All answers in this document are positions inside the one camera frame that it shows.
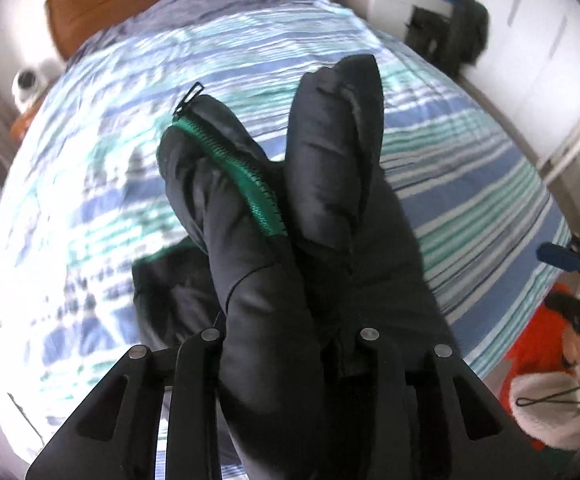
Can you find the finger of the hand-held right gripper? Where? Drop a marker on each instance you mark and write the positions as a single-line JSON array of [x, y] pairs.
[[557, 255]]

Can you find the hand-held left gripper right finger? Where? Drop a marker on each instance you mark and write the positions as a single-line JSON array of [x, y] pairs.
[[385, 377]]

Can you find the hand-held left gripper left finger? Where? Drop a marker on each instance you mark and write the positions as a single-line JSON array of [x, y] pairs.
[[197, 372]]

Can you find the black puffer jacket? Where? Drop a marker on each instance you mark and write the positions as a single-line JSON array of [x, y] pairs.
[[320, 185]]

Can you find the blue striped bed blanket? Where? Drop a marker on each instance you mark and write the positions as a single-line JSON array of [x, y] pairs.
[[95, 210]]

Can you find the white wardrobe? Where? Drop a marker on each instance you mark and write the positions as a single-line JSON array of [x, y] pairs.
[[544, 35]]

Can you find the black backpack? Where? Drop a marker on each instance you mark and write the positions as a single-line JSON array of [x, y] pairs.
[[449, 35]]

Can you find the wooden nightstand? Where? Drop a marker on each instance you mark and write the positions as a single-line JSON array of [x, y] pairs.
[[22, 122]]

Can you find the grey blue pillow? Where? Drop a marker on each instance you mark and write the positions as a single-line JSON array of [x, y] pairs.
[[210, 10]]

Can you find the white round camera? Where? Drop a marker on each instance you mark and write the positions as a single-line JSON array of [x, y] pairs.
[[26, 85]]

